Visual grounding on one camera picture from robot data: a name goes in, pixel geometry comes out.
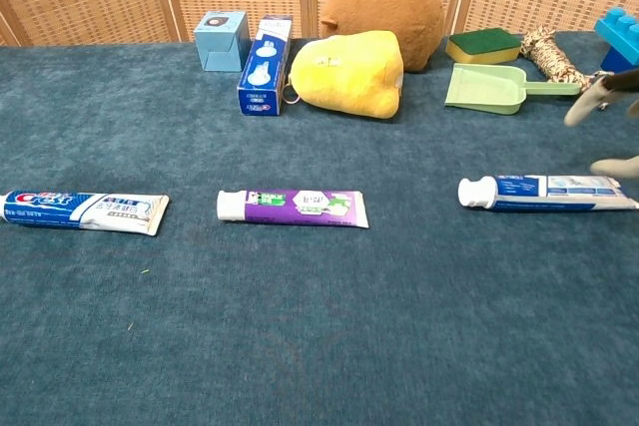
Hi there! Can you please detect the teal table cover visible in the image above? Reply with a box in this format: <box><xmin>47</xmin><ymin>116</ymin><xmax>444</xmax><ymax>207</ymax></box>
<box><xmin>0</xmin><ymin>30</ymin><xmax>639</xmax><ymax>426</ymax></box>

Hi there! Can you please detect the yellow plush toy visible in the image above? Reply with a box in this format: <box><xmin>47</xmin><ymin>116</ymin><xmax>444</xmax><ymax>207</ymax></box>
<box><xmin>290</xmin><ymin>30</ymin><xmax>404</xmax><ymax>121</ymax></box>

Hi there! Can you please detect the light blue small box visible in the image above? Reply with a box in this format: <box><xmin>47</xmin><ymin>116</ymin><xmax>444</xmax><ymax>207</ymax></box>
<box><xmin>193</xmin><ymin>10</ymin><xmax>251</xmax><ymax>72</ymax></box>

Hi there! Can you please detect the purple toothpaste tube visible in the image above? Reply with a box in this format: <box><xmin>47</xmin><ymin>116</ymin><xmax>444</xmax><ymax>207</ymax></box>
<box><xmin>216</xmin><ymin>189</ymin><xmax>370</xmax><ymax>229</ymax></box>

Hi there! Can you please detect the beige rope bundle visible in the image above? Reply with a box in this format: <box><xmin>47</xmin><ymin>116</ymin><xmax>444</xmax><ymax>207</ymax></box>
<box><xmin>520</xmin><ymin>29</ymin><xmax>598</xmax><ymax>93</ymax></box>

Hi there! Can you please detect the light green dustpan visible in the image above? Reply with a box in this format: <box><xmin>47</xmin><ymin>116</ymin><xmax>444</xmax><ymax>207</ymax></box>
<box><xmin>443</xmin><ymin>63</ymin><xmax>583</xmax><ymax>117</ymax></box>

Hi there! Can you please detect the blue toothpaste carton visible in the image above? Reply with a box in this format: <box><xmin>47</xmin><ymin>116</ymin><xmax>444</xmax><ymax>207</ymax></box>
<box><xmin>236</xmin><ymin>15</ymin><xmax>295</xmax><ymax>118</ymax></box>

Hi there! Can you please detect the blue and white toothpaste tube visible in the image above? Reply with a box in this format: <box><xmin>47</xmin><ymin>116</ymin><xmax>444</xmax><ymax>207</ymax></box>
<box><xmin>457</xmin><ymin>175</ymin><xmax>639</xmax><ymax>212</ymax></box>

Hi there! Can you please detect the green and yellow sponge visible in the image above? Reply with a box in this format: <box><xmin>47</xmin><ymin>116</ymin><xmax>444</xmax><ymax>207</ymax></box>
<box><xmin>445</xmin><ymin>27</ymin><xmax>522</xmax><ymax>66</ymax></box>

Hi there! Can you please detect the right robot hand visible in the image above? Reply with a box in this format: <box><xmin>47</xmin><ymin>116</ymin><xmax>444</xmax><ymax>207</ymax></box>
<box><xmin>563</xmin><ymin>69</ymin><xmax>639</xmax><ymax>178</ymax></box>

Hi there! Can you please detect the blue toy building block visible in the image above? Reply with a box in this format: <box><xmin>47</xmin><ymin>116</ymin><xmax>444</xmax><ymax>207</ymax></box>
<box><xmin>593</xmin><ymin>7</ymin><xmax>639</xmax><ymax>74</ymax></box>

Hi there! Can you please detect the Crest toothpaste tube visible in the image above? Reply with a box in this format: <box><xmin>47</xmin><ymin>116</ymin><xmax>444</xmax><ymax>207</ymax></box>
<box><xmin>0</xmin><ymin>190</ymin><xmax>170</xmax><ymax>236</ymax></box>

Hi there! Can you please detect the brown plush toy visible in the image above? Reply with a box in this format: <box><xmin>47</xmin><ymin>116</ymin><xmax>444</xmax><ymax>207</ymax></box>
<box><xmin>319</xmin><ymin>0</ymin><xmax>445</xmax><ymax>73</ymax></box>

